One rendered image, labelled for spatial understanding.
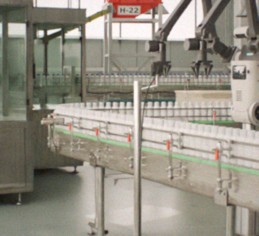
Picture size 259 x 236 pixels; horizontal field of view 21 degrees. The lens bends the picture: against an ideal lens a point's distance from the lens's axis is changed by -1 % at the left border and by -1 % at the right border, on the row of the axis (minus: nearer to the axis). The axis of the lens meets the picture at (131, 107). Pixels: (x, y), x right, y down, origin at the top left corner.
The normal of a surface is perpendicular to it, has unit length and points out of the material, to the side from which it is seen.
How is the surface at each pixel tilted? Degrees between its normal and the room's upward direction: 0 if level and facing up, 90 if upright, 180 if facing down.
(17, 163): 90
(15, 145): 90
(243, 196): 90
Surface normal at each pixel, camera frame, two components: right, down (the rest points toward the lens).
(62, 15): 0.45, 0.04
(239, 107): -0.89, 0.03
